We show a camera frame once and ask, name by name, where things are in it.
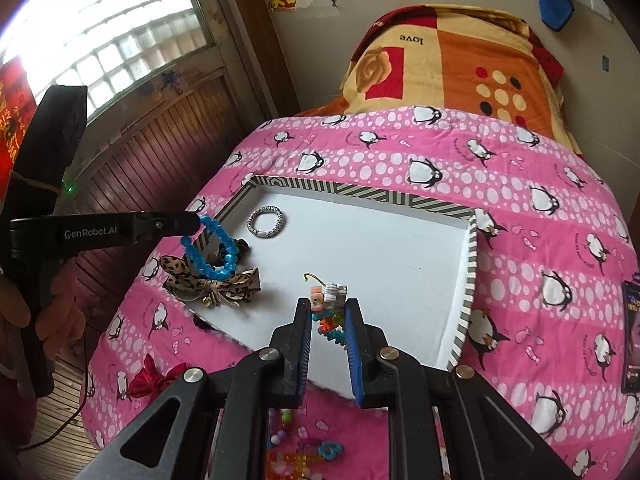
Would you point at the brown scrunchie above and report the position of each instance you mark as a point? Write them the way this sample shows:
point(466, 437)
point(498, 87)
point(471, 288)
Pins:
point(243, 246)

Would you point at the leopard print bow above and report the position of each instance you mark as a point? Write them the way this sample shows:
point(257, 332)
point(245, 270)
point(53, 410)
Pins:
point(175, 267)

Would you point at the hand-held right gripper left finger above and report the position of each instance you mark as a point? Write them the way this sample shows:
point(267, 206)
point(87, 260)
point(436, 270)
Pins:
point(303, 360)

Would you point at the person's left hand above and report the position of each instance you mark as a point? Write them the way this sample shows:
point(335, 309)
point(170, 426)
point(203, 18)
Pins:
point(67, 320)

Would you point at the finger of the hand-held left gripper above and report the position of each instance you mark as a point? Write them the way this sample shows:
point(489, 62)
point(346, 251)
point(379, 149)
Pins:
point(165, 224)

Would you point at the orange patterned blanket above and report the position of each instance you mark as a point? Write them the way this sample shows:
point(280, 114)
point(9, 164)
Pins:
point(465, 60)

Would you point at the glass block window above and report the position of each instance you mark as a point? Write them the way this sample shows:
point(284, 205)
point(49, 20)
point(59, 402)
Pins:
point(110, 20)

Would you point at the pink penguin blanket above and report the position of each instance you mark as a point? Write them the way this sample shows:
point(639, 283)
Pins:
point(400, 140)

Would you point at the red wall poster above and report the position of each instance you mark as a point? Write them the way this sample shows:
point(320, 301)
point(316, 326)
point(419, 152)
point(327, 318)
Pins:
point(12, 110)

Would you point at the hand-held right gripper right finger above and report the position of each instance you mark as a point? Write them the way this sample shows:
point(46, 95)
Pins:
point(352, 360)

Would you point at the white wall switch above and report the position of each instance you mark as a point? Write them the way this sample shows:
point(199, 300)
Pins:
point(592, 0)

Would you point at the small blue frame decal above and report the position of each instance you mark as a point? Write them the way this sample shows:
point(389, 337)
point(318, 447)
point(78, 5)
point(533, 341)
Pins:
point(171, 81)

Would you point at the striped cardboard box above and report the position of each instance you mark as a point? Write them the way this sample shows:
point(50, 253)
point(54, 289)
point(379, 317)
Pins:
point(375, 260)

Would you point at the red satin bow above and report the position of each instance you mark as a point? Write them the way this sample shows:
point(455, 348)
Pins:
point(147, 380)

